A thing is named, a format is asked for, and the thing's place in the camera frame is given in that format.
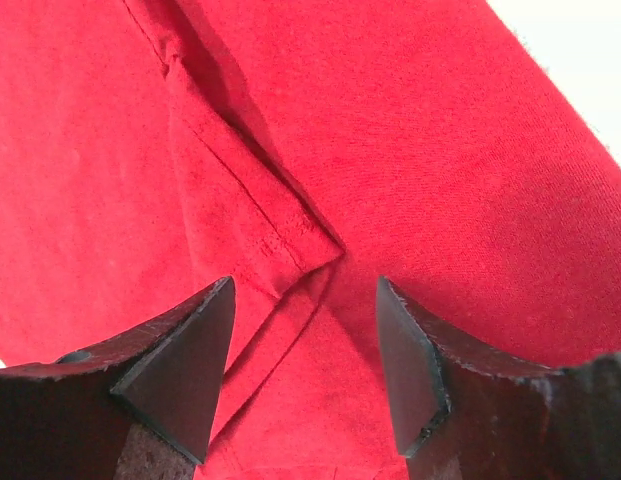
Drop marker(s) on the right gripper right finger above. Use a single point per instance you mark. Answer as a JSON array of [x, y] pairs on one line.
[[462, 409]]

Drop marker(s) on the red t-shirt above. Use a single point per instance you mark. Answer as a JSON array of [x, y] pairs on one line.
[[305, 148]]

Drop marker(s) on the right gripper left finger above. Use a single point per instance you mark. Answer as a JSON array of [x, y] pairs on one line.
[[139, 405]]

